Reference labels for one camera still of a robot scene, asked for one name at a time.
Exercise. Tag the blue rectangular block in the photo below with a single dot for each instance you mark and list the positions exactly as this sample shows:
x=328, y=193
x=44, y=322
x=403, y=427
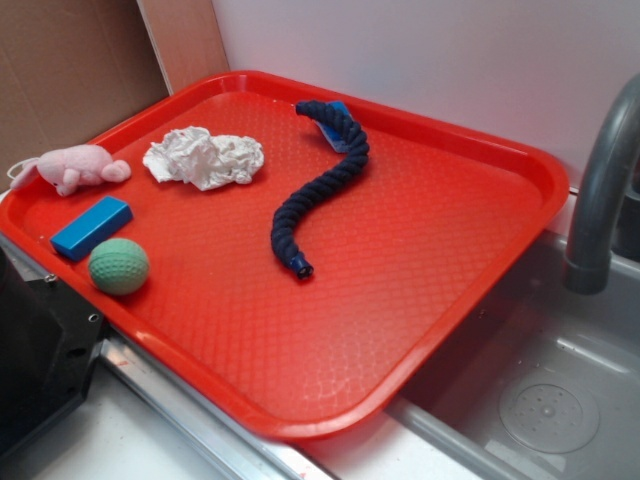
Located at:
x=95, y=225

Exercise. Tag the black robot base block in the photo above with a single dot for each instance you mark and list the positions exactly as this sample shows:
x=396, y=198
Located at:
x=50, y=340

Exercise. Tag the red plastic tray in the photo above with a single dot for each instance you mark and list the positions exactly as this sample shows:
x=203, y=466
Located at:
x=400, y=255

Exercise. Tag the crumpled white paper towel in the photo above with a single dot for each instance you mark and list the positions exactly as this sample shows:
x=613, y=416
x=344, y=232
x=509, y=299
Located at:
x=195, y=156

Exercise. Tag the green dimpled ball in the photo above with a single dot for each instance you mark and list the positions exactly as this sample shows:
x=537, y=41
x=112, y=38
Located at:
x=118, y=266

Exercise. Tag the light wooden board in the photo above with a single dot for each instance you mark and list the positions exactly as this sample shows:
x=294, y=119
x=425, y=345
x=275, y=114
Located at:
x=186, y=40

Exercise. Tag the grey sink basin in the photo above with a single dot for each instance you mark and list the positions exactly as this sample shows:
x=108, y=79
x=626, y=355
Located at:
x=537, y=382

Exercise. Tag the pink plush toy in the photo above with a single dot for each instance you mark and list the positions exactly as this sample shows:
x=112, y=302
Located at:
x=70, y=168

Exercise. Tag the grey faucet spout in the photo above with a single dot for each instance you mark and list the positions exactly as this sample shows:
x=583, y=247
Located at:
x=605, y=220

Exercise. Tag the blue tag under rope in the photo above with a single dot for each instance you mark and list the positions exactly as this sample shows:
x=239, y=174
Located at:
x=331, y=135

